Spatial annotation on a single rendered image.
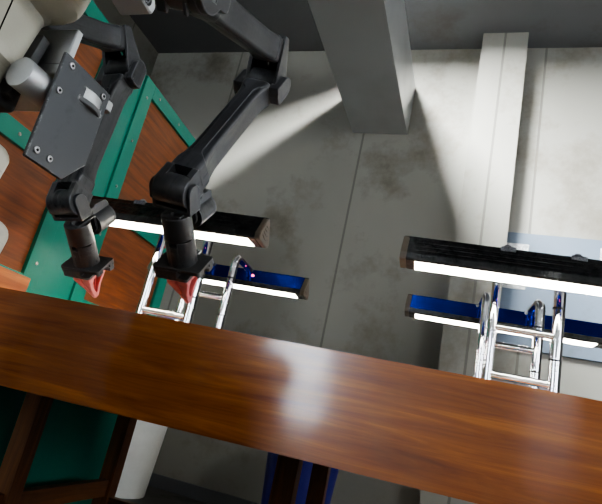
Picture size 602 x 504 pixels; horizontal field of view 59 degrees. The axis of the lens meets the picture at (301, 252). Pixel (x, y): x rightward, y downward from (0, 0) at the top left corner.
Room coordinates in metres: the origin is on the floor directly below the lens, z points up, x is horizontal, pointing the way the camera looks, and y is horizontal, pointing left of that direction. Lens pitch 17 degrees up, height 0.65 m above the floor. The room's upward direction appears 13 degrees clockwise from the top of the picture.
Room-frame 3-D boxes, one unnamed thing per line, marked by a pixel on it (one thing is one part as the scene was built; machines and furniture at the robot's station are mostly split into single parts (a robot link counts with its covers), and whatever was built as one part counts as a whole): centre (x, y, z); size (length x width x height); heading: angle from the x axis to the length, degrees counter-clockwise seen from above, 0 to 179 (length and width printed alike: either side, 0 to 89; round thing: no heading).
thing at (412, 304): (1.68, -0.69, 1.08); 0.62 x 0.08 x 0.07; 74
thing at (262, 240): (1.40, 0.40, 1.08); 0.62 x 0.08 x 0.07; 74
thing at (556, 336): (1.21, -0.56, 0.90); 0.20 x 0.19 x 0.45; 74
